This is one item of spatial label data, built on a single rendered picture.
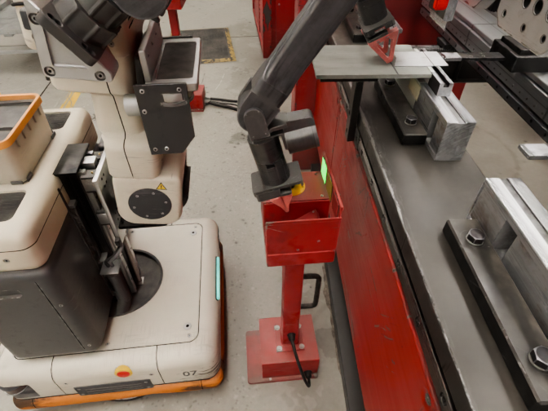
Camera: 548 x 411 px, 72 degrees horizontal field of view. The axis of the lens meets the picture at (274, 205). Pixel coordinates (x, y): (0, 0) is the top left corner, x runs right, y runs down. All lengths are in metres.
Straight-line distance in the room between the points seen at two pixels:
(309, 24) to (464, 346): 0.50
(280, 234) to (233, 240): 1.04
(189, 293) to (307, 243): 0.61
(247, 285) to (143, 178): 0.87
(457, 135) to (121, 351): 1.07
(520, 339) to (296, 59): 0.50
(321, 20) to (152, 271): 1.08
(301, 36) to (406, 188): 0.37
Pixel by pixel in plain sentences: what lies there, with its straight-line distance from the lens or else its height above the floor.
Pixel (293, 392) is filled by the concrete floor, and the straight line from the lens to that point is 1.46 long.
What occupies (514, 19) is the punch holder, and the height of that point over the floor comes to 1.19.
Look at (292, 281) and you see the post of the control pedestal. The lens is 1.07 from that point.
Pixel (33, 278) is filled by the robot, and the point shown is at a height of 0.67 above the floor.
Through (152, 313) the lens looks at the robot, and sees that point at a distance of 1.32.
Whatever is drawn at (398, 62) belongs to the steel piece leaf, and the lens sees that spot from 1.00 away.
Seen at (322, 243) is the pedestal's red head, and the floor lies 0.73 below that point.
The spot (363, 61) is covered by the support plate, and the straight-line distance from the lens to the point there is 0.99.
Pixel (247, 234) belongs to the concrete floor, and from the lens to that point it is 1.85.
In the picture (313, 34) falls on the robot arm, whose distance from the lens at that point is 0.62.
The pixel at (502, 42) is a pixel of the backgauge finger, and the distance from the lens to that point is 1.16.
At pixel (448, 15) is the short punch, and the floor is 1.11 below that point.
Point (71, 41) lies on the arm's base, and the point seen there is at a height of 1.18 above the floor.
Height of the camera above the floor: 1.37
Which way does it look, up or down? 43 degrees down
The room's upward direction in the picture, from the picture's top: straight up
